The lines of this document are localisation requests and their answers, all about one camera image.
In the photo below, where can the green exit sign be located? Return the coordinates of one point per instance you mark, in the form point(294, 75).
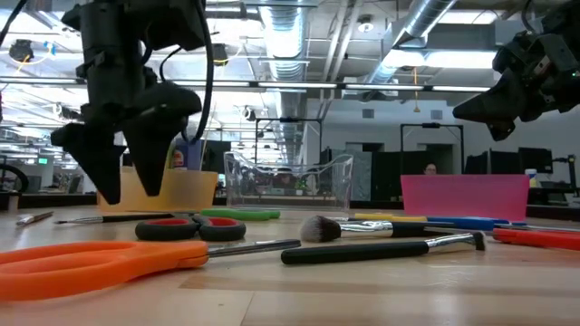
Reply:
point(43, 160)

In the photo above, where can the black desk monitor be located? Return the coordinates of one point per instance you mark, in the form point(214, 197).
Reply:
point(219, 158)
point(535, 159)
point(505, 163)

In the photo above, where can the black and red scissors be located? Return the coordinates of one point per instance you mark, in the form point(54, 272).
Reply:
point(165, 231)

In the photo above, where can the clear plastic bin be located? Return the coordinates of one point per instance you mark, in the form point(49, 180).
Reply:
point(235, 181)

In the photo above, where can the orange translucent plastic bin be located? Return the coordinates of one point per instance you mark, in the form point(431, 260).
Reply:
point(199, 190)

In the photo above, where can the long linear ceiling light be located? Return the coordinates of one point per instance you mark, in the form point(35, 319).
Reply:
point(385, 87)

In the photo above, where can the blue paint bottle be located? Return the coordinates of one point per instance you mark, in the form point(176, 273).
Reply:
point(192, 156)

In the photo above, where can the pink translucent plastic bin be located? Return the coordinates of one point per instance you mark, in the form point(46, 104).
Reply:
point(462, 197)

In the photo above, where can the green marker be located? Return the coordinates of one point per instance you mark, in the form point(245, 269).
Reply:
point(235, 214)

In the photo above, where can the black background rig frame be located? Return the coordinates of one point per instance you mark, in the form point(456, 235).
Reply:
point(430, 125)
point(290, 120)

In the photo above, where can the small white desk bottle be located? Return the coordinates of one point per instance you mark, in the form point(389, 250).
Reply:
point(531, 172)

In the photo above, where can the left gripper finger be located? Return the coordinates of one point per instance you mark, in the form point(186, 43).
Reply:
point(97, 158)
point(156, 149)

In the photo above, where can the grey office chair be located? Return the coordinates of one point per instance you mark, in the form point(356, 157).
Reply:
point(27, 185)

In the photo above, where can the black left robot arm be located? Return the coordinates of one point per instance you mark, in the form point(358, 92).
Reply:
point(104, 11)

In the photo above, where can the round white ceiling fixture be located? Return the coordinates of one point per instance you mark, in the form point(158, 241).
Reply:
point(365, 25)

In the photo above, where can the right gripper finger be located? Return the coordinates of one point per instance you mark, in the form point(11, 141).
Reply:
point(498, 114)
point(503, 93)

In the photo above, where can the silver spiral ceiling duct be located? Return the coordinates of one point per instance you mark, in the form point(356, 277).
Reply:
point(285, 36)
point(426, 16)

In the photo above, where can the person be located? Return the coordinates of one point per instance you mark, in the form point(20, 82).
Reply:
point(430, 169)

